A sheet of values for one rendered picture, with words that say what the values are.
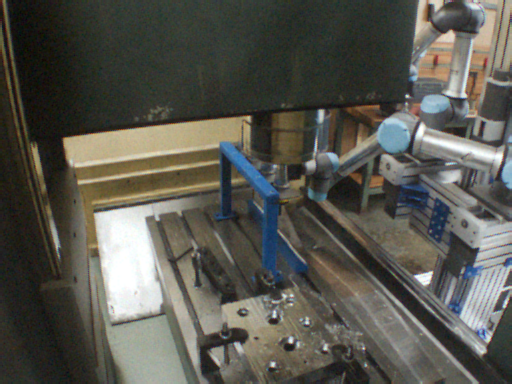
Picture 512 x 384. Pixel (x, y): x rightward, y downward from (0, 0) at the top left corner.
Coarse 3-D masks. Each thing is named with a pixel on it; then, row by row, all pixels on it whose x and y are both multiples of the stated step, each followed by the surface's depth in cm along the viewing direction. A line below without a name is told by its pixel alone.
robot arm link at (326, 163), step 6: (318, 156) 152; (324, 156) 153; (330, 156) 154; (336, 156) 155; (318, 162) 151; (324, 162) 152; (330, 162) 153; (336, 162) 154; (318, 168) 152; (324, 168) 153; (330, 168) 154; (336, 168) 155; (318, 174) 155; (324, 174) 154; (330, 174) 157
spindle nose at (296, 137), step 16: (288, 112) 72; (304, 112) 73; (320, 112) 76; (256, 128) 75; (272, 128) 74; (288, 128) 73; (304, 128) 74; (320, 128) 78; (256, 144) 77; (272, 144) 75; (288, 144) 75; (304, 144) 76; (320, 144) 80; (272, 160) 77; (288, 160) 77; (304, 160) 78
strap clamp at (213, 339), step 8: (224, 328) 96; (232, 328) 100; (240, 328) 101; (208, 336) 97; (216, 336) 98; (224, 336) 97; (232, 336) 98; (240, 336) 98; (200, 344) 95; (208, 344) 95; (216, 344) 96; (224, 344) 97; (200, 352) 96; (208, 352) 99; (224, 352) 101; (200, 360) 97; (208, 360) 98; (216, 360) 102; (224, 360) 102; (200, 368) 99; (208, 368) 100; (216, 368) 101
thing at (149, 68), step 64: (64, 0) 46; (128, 0) 50; (192, 0) 53; (256, 0) 56; (320, 0) 59; (384, 0) 63; (64, 64) 50; (128, 64) 53; (192, 64) 57; (256, 64) 60; (320, 64) 65; (384, 64) 69; (64, 128) 54; (128, 128) 58
